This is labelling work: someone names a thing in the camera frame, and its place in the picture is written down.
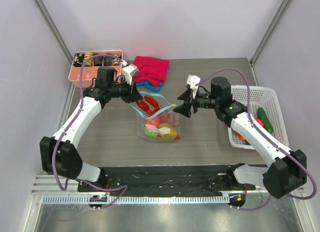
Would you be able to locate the yellow orange toy mango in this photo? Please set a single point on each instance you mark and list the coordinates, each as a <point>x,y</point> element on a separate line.
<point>167,131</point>

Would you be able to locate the dark brown sock roll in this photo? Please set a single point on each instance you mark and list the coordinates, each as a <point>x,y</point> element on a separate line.
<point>98,60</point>

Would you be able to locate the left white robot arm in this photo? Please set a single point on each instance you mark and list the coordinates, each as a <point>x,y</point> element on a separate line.
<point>59,155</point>

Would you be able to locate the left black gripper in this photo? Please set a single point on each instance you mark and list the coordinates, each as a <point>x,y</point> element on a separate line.
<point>133,95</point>

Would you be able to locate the blue folded cloth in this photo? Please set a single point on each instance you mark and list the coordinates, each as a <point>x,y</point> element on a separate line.
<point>149,86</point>

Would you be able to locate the black dotted sock roll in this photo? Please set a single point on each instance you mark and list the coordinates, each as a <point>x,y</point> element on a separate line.
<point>116,61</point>

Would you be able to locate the perforated cable duct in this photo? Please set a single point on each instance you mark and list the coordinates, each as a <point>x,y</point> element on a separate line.
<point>93,199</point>

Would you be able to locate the clear zip top bag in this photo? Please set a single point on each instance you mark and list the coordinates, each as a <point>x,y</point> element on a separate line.
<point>157,117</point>

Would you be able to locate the black patterned sock roll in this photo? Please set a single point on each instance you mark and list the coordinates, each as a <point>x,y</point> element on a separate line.
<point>107,61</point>

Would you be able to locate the red folded cloth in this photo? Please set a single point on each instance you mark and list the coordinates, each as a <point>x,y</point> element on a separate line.
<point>151,69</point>

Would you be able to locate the green toy cucumber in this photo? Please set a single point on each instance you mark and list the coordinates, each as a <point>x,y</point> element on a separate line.
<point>266,122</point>

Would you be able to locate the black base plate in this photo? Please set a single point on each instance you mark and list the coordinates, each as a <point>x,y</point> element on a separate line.
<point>171,181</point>

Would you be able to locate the white plastic basket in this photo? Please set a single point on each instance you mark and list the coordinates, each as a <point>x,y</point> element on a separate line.
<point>259,97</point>

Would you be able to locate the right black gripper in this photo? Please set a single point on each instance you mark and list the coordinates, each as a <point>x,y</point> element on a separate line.
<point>191,103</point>

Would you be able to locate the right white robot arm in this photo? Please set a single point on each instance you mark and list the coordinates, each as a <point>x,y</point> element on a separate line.
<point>285,169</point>

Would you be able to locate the yellow striped sock roll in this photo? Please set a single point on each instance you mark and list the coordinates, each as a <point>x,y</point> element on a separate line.
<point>88,59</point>

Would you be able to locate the black floral sock roll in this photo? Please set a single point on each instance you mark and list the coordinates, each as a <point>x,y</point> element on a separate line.
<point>78,59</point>

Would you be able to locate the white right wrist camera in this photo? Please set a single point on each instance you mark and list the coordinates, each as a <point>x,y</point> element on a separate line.
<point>192,83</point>

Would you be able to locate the red toy apple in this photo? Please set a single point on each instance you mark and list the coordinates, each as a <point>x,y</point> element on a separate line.
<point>260,122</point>
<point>154,121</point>

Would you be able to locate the green toy lime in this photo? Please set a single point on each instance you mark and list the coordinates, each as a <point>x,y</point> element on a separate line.
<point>150,134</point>

